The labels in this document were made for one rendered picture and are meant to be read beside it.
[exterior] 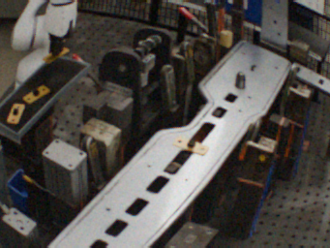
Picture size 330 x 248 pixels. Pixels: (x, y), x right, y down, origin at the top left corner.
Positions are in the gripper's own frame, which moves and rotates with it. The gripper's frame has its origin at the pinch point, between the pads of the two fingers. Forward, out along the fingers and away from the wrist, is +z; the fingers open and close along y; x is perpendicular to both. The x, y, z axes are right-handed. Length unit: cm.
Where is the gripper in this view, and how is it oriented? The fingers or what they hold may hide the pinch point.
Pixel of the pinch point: (56, 46)
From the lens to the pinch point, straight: 166.4
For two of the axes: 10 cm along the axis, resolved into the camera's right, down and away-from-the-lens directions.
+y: 7.9, 4.0, -4.7
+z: -0.9, 8.2, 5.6
